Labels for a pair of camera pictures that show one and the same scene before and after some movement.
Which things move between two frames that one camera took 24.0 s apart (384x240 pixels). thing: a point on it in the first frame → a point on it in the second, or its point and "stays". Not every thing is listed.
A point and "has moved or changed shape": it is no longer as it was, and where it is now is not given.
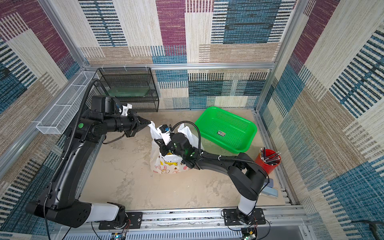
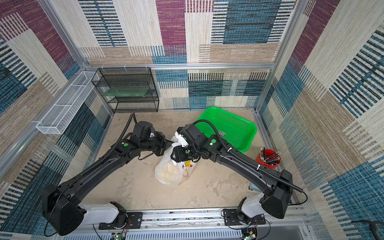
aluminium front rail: [285, 224] stays
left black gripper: [138, 123] → [165, 144]
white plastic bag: [169, 163] has moved or changed shape
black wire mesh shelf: [133, 86] stays
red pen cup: [268, 160] stays
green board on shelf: [127, 92] stays
